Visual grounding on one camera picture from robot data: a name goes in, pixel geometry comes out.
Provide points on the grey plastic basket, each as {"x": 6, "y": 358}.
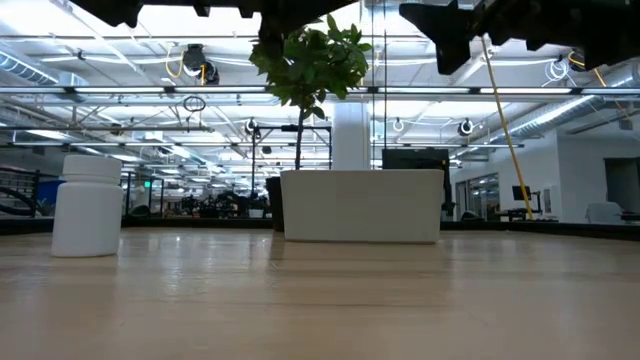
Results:
{"x": 362, "y": 205}

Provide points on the black storage rack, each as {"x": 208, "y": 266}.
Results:
{"x": 15, "y": 200}

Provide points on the white pill bottle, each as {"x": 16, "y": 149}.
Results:
{"x": 87, "y": 210}

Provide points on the small black monitor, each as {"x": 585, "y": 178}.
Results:
{"x": 521, "y": 193}

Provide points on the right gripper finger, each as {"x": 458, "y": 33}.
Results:
{"x": 445, "y": 30}

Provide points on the silver ventilation duct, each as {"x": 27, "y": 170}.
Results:
{"x": 550, "y": 117}

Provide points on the black cabinet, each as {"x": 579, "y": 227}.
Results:
{"x": 415, "y": 159}

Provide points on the blue plastic bin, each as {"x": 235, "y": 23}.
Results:
{"x": 50, "y": 197}

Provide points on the yellow pole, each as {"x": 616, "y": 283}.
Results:
{"x": 507, "y": 127}

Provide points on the white round pillar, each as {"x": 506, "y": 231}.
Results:
{"x": 351, "y": 135}

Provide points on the green leafy plant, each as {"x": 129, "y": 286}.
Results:
{"x": 310, "y": 65}

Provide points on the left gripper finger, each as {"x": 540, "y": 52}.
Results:
{"x": 280, "y": 15}

